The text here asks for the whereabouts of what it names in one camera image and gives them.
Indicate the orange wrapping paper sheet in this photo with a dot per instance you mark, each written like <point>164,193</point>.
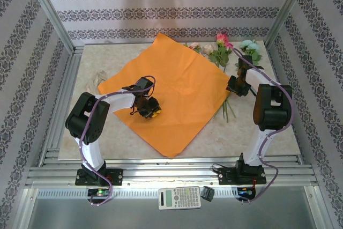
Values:
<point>174,92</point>

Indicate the magenta artificial flower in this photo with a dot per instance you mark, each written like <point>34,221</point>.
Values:
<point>229,45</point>

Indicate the cream artificial rose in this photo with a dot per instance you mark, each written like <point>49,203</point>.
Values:
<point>207,49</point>

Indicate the pink artificial rose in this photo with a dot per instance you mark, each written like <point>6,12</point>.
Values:
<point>221,38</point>

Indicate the beige fabric ribbon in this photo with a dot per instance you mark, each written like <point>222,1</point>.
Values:
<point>97,80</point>

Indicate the pale peach artificial flower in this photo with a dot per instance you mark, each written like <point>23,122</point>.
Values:
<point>194,46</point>

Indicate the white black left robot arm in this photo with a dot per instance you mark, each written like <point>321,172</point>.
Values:
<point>91,156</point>

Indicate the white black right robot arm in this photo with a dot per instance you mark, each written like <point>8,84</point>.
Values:
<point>254,148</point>

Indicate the white scientific calculator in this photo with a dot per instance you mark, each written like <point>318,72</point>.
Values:
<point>179,198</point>

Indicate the small circuit board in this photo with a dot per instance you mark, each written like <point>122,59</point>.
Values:
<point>99,192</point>
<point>245,192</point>

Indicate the small black box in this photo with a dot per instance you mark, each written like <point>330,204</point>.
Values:
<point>207,193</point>

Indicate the aluminium front frame rail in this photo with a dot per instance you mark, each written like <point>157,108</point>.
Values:
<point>171,171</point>

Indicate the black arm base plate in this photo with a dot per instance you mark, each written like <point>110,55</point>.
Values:
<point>115,176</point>
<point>227,176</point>

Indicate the aluminium side rail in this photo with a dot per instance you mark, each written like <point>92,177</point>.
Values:
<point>61,105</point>
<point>294,143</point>

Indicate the aluminium frame post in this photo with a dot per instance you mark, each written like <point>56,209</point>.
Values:
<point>288,11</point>
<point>48,11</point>

